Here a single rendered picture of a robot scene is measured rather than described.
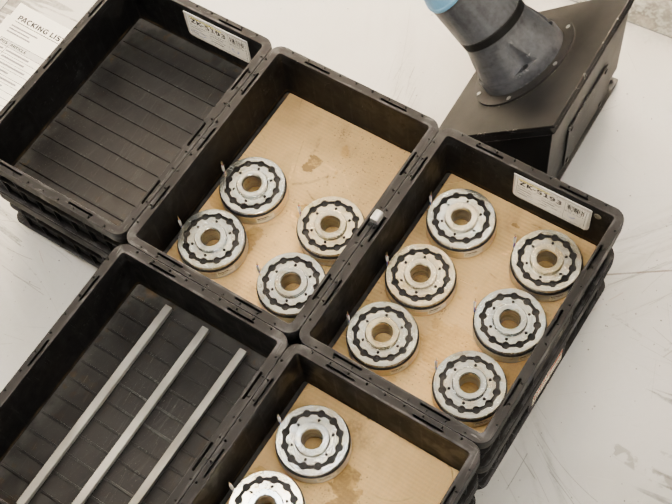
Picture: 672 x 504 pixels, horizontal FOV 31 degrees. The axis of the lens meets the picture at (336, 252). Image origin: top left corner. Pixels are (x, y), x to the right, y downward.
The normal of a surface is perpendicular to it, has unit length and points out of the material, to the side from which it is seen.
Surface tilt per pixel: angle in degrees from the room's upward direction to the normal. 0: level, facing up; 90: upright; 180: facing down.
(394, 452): 0
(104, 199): 0
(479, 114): 43
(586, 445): 0
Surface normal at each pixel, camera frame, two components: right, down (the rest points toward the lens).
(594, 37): -0.64, -0.63
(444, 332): -0.08, -0.45
